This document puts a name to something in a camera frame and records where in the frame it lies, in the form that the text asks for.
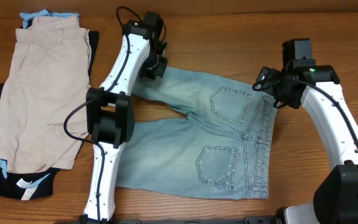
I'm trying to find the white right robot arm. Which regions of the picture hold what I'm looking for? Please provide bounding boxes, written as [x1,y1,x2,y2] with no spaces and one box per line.
[252,39,358,223]

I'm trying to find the black garment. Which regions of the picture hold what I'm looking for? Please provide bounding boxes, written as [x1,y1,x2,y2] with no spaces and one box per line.
[0,26,100,200]

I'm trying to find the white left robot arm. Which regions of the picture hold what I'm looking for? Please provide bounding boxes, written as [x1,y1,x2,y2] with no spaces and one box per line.
[79,12,168,223]

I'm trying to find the beige shorts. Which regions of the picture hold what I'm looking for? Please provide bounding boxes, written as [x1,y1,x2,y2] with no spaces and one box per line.
[0,17,92,174]

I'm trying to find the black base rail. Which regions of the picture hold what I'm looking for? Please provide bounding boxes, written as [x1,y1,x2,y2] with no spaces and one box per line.
[54,214,287,224]

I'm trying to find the light blue denim shorts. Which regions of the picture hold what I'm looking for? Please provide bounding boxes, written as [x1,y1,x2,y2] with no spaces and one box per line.
[116,67,276,200]

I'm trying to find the light blue shirt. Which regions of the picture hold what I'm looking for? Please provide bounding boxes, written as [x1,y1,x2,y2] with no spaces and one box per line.
[0,9,80,180]

